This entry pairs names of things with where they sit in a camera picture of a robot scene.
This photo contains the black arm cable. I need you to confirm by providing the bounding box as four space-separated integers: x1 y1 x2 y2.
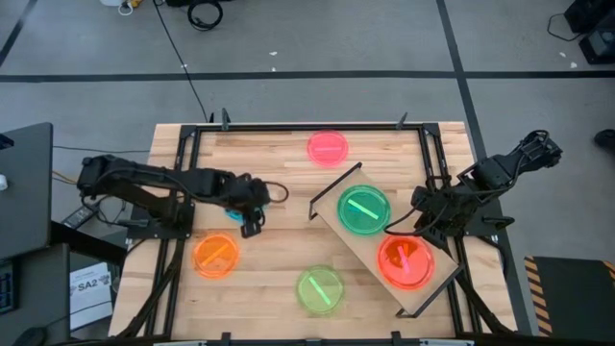
383 204 436 237
261 181 290 205

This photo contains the coiled black floor cable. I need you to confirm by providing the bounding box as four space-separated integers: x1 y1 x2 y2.
186 0 225 32

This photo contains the wooden tray board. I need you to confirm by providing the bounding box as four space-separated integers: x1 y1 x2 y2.
307 161 466 319

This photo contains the orange translucent plastic plate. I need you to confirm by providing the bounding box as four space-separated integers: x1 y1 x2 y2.
192 233 240 280
377 234 436 292

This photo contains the thin grey cable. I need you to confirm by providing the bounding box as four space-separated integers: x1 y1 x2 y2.
52 144 151 155

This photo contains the person's shoe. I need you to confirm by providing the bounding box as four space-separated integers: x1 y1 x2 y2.
593 128 615 151

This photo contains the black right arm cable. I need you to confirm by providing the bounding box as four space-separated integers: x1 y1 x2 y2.
383 204 436 237

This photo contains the blue keypad device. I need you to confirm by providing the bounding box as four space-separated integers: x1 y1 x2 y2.
0 259 21 314

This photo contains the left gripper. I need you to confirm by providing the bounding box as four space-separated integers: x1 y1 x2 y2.
229 173 273 240

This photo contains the black power adapter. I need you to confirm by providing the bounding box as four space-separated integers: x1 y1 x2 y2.
61 205 98 230

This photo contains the long black floor cable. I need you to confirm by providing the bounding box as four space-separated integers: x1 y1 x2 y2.
152 0 211 124

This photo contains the black equipment case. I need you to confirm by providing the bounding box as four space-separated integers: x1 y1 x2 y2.
564 0 615 34
578 26 615 66

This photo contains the yellow cable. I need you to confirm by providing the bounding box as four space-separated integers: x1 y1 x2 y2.
51 170 81 186

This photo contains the blue translucent plastic plate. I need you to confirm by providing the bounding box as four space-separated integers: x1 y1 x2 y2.
336 184 392 236
224 205 266 225

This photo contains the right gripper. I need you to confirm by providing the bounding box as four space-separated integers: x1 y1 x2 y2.
410 185 454 251

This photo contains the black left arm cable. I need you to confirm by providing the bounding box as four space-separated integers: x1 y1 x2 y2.
261 181 290 205

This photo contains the white and yellow plug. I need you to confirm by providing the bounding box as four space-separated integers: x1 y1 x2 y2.
100 0 145 16

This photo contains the black hazard-striped floor mat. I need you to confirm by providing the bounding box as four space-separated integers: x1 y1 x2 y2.
523 255 615 337

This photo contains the black computer mouse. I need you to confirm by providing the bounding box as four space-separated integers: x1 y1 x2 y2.
12 326 49 346

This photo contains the white SA2 cardboard box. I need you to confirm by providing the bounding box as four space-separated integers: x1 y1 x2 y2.
69 261 114 333

